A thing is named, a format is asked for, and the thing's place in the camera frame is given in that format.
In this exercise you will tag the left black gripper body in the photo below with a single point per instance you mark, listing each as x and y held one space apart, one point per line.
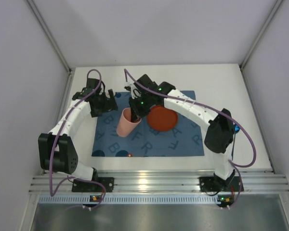
105 103

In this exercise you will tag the red round plate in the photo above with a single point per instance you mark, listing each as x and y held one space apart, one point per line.
162 119

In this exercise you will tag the pink plastic cup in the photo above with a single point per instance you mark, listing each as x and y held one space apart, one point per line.
125 125

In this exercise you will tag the blue letter-print placemat cloth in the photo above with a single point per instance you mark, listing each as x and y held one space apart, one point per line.
183 140

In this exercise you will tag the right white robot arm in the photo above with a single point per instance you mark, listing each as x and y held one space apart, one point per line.
218 127

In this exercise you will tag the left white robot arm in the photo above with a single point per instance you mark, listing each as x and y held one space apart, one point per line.
56 147

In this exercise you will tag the blue spoon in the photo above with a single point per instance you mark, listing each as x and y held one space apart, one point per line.
236 128

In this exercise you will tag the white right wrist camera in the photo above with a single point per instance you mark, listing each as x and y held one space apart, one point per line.
135 93

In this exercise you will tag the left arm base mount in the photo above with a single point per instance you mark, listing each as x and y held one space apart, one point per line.
86 187

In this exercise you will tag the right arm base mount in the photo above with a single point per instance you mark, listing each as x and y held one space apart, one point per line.
212 184

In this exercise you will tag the perforated cable tray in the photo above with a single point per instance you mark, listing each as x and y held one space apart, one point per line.
142 199

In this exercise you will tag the aluminium mounting rail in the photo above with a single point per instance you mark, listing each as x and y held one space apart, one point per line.
180 174

